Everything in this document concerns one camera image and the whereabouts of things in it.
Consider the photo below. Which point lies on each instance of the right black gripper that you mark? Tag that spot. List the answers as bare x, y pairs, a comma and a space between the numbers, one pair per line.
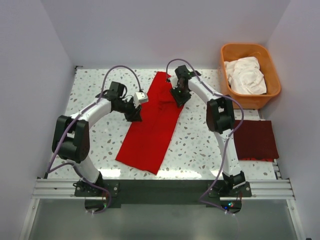
180, 100

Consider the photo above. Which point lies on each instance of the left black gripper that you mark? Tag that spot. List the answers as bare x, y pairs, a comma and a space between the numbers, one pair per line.
135, 115

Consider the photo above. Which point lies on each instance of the bright red t shirt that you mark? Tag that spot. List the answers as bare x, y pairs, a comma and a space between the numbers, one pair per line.
146, 142

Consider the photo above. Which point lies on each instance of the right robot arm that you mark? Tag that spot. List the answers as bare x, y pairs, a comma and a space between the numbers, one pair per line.
220, 119

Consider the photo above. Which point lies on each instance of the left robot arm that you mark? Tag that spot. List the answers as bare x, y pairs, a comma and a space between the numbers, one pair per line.
71, 139

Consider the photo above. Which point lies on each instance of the orange plastic basket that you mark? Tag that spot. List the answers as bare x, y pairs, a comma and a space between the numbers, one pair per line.
235, 51

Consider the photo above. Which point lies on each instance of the white crumpled t shirt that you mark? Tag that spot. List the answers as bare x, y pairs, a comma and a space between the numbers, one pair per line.
245, 77

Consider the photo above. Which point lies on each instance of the dark red folded t shirt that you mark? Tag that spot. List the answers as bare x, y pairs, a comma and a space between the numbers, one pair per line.
255, 141

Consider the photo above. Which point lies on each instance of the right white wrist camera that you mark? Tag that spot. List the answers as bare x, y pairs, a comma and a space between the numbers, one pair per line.
173, 80

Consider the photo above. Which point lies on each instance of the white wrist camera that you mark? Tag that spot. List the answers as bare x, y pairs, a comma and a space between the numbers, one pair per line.
140, 98
173, 80

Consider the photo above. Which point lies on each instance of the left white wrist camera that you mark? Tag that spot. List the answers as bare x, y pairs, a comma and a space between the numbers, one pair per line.
140, 98

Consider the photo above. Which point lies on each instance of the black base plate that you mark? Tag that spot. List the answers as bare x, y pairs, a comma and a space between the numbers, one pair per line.
115, 193

